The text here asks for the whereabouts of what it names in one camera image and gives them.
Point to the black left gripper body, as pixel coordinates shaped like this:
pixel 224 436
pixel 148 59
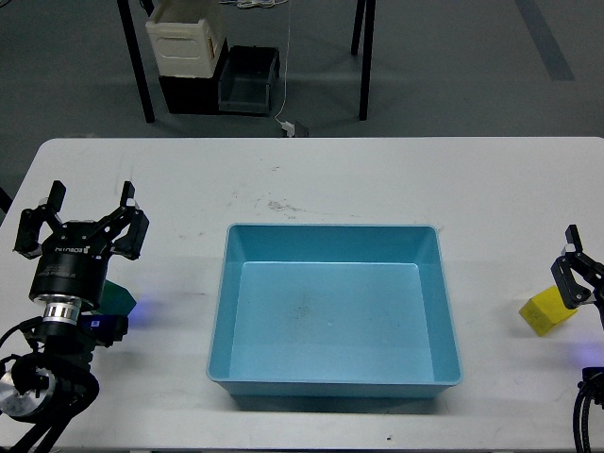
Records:
pixel 73 263

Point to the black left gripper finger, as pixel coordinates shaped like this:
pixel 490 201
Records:
pixel 31 221
pixel 123 230

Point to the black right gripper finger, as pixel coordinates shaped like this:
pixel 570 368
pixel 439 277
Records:
pixel 578 277

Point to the yellow block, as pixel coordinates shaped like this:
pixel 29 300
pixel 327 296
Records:
pixel 545 311

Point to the green block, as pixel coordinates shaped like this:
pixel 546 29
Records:
pixel 115 300

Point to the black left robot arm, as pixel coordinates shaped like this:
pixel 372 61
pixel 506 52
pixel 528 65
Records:
pixel 53 383

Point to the black storage box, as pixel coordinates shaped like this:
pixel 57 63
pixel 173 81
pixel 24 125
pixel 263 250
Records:
pixel 194 95

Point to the light blue plastic box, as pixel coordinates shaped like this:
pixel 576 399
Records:
pixel 333 310

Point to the grey open bin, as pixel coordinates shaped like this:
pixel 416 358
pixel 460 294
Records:
pixel 246 83

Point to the black table leg left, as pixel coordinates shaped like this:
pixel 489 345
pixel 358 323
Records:
pixel 136 60

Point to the black table leg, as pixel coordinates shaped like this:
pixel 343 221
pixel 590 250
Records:
pixel 136 60
pixel 362 38

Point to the white power adapter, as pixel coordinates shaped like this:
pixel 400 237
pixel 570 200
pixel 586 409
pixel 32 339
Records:
pixel 288 129

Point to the cream plastic crate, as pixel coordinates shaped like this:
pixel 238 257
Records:
pixel 187 37

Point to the black table leg right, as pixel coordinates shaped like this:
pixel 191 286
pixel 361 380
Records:
pixel 362 38

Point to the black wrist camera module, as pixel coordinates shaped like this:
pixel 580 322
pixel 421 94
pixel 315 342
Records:
pixel 104 329

